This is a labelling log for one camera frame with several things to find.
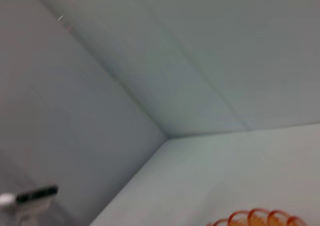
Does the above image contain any orange plastic woven basket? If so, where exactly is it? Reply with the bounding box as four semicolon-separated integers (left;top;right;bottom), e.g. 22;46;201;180
206;207;308;226

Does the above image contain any silver and black connector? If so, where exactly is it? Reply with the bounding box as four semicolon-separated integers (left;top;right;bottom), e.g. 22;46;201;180
0;185;59;226

